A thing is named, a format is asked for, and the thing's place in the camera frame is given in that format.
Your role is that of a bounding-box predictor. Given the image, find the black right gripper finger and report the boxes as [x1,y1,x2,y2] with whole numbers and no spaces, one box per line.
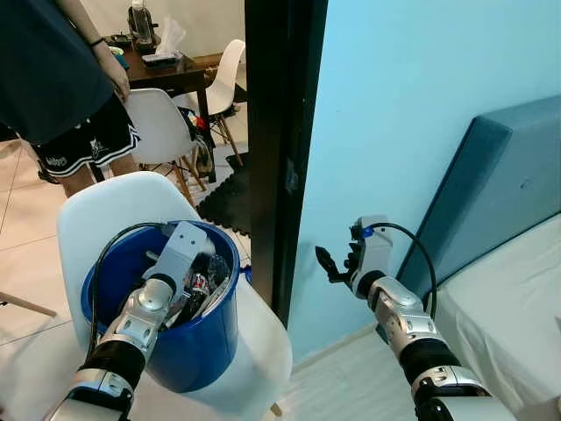
[316,246,343,283]

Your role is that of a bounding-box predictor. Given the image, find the silver trash piece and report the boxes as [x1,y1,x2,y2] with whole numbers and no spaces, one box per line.
[209,254,234,299]

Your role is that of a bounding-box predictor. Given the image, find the blue plastic bucket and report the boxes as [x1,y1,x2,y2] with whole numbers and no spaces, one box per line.
[81,219,243,394]

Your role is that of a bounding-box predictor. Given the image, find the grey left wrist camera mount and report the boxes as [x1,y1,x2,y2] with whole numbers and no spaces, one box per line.
[151,221,214,289]

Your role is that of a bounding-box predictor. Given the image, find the white mattress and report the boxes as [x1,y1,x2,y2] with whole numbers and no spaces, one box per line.
[434,215,561,421]

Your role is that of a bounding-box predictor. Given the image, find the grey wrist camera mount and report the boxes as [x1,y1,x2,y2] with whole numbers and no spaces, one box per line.
[151,221,214,289]
[349,216,393,295]

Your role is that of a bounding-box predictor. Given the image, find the dark door frame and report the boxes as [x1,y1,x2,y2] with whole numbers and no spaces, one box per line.
[244,0,330,327]

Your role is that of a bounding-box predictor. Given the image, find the black cola bottle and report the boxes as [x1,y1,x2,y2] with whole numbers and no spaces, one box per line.
[178,268,213,327]

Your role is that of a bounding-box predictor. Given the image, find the light wooden leg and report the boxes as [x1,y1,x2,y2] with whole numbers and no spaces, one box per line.
[0,289,59,318]

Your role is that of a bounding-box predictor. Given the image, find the red blue small item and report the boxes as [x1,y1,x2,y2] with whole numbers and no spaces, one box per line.
[187,110,211,134]

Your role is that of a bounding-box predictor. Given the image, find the person in dark shirt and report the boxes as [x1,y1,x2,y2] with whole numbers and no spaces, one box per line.
[0,0,143,198]

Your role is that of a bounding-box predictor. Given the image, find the dark wooden table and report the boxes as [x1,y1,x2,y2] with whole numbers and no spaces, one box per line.
[107,42,220,181]

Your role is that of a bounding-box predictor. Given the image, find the black blender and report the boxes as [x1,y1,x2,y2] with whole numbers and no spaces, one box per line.
[127,0,160,55]

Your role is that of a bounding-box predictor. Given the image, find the bystander hand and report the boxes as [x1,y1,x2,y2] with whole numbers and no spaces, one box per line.
[103,46,132,102]

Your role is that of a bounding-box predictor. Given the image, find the white plastic chair wooden legs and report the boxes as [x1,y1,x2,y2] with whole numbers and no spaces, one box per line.
[174,39,249,168]
[57,171,295,420]
[123,88,202,210]

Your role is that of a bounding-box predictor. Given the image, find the tissue box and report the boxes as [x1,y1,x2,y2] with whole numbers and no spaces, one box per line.
[140,16,188,69]

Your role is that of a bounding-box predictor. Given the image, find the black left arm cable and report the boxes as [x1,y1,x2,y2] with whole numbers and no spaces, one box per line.
[86,222,172,356]

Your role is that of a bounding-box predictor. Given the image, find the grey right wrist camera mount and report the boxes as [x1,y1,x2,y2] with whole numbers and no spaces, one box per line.
[349,216,393,295]

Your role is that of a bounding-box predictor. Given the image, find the black foam puzzle mat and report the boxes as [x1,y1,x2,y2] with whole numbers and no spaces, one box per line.
[196,151,252,238]

